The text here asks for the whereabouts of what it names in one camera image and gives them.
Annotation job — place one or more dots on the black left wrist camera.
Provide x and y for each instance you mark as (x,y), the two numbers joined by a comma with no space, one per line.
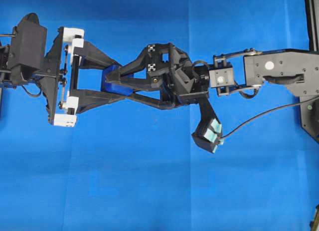
(27,49)

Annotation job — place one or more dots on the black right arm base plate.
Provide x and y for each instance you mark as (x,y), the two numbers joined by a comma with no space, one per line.
(310,118)

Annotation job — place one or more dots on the black aluminium frame rail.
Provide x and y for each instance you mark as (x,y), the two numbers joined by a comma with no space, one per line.
(312,14)

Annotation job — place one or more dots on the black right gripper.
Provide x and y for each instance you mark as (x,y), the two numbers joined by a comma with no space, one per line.
(164,68)

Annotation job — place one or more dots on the blue block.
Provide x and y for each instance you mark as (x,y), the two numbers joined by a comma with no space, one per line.
(111,87)

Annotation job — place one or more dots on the blue table cloth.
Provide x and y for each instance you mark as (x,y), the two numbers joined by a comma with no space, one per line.
(130,167)

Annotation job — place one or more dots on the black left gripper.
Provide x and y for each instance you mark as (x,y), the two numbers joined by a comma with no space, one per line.
(91,58)

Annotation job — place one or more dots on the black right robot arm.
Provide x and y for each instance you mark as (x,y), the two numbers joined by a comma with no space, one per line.
(296,69)

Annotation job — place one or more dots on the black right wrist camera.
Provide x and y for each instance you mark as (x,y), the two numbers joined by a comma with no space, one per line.
(209,130)

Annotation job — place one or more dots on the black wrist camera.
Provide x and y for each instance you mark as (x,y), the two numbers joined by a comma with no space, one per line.
(209,130)
(27,49)

